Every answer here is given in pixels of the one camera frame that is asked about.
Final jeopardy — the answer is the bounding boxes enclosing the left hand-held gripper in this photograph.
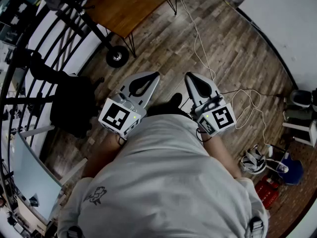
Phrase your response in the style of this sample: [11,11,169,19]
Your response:
[98,71,161,140]

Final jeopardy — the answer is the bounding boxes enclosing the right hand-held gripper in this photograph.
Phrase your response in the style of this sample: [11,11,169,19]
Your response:
[185,71,237,136]

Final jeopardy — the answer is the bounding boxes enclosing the person's right forearm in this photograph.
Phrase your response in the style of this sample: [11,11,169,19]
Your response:
[200,132,242,179]

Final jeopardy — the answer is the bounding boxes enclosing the person's left forearm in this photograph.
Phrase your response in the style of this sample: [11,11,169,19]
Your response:
[81,132,127,179]

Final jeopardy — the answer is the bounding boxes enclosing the person's right shoe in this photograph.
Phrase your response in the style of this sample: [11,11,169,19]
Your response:
[170,92,183,109]

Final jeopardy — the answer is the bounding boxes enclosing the person's dark trousers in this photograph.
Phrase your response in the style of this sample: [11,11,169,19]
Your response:
[146,100,194,120]

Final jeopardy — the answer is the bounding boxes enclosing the black wheeled stand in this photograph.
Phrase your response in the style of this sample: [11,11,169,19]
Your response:
[71,3,130,68]

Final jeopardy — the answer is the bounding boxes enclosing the black bag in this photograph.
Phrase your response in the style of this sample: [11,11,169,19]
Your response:
[50,72,98,139]

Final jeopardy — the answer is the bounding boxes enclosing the wooden table with hairpin legs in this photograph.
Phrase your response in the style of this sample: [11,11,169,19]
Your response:
[84,0,191,59]

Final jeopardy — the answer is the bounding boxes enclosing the person's t-shirt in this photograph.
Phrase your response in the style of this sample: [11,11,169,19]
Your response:
[56,114,269,238]

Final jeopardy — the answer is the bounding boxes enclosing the black mounted device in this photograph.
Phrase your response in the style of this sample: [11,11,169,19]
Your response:
[27,50,62,84]

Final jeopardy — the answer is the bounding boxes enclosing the grey bin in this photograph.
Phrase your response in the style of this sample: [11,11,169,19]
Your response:
[287,89,313,109]

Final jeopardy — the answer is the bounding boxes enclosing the white stool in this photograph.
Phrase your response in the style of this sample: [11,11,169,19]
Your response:
[282,119,317,147]

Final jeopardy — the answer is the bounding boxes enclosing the red box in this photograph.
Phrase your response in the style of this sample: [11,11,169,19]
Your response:
[254,175,280,210]

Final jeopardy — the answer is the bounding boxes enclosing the blue bag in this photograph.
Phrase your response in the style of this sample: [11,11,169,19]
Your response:
[276,152,304,186]

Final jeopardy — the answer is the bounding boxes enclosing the frosted glass panel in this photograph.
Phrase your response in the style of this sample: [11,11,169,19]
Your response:
[12,132,62,222]

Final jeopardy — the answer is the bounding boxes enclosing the long white cable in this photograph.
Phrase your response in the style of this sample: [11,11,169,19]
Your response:
[178,0,273,156]

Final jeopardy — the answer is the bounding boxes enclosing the grey harness strap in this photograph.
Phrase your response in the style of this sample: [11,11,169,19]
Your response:
[66,226,84,238]
[246,216,265,238]

